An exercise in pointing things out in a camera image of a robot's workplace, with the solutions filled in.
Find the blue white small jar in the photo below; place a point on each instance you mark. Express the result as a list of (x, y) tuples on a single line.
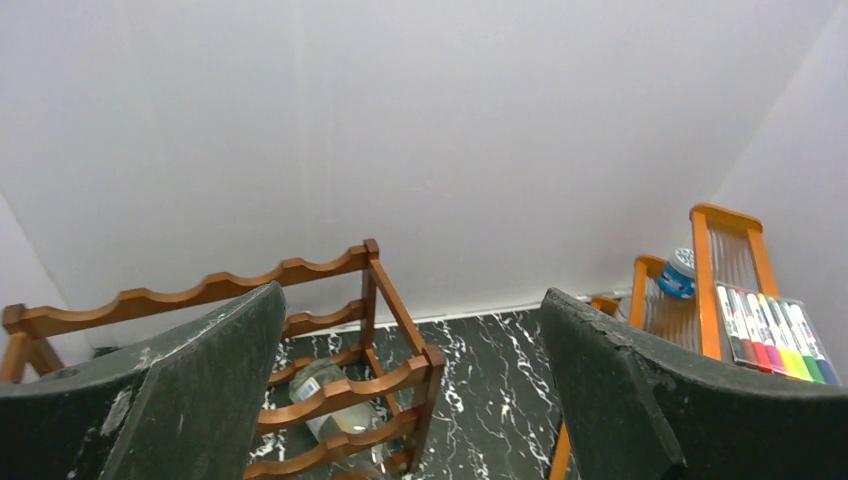
[(677, 277)]

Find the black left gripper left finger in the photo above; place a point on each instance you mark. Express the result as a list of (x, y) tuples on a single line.
[(183, 404)]

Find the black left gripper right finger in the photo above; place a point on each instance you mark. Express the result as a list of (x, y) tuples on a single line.
[(811, 429)]

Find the orange wooden display rack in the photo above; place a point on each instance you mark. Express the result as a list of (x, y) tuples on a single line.
[(702, 298)]

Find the brown wooden wine rack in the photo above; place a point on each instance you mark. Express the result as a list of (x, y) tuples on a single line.
[(353, 382)]

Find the pack of coloured markers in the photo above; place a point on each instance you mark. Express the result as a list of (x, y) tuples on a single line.
[(772, 335)]

